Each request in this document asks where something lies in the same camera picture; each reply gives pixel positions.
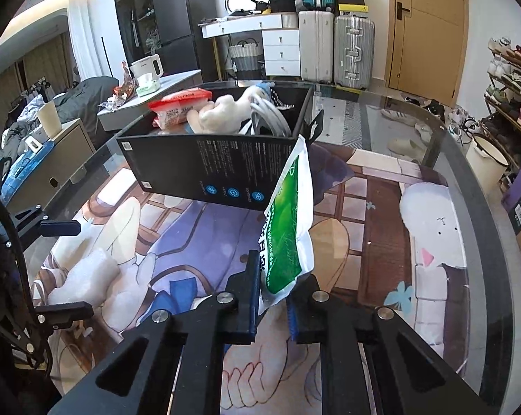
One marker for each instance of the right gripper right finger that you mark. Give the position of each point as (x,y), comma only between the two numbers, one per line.
(372,361)

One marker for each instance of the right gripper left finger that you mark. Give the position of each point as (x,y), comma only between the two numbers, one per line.
(172,364)

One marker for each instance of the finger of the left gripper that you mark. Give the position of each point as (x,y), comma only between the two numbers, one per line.
(53,226)
(61,316)

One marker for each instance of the green white sachet pack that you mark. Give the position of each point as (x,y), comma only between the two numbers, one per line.
(285,246)

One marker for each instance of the red balloon glue bag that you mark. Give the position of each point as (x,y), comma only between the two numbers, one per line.
(171,110)

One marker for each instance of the white plush toy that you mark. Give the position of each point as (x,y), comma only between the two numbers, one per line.
(226,115)

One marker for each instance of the paper cup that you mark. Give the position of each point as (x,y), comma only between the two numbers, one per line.
(49,120)

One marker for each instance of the grey side table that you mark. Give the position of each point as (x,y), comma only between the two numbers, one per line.
(134,108)

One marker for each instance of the anime print table mat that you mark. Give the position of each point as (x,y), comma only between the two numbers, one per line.
(345,293)

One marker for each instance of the green wet wipes pack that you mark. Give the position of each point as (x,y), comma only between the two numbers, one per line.
(147,84)

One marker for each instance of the white electric kettle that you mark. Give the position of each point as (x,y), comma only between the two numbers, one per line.
(151,64)

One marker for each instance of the black cardboard box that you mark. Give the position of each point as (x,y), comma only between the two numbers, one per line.
(230,169)

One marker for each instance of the white enamel bucket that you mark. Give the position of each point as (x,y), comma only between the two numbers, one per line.
(486,161)

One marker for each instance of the black refrigerator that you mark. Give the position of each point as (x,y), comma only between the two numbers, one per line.
(183,47)

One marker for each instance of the woven laundry basket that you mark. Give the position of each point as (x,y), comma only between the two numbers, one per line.
(246,59)

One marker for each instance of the shoe rack with shoes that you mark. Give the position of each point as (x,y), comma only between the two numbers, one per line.
(503,96)

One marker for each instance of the white drawer desk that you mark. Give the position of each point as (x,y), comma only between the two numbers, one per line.
(278,34)

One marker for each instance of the silver suitcase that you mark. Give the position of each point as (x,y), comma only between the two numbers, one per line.
(354,43)

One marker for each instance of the white suitcase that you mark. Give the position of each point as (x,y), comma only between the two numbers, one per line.
(316,30)

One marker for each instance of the wooden door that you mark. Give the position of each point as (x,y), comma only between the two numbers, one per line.
(427,47)

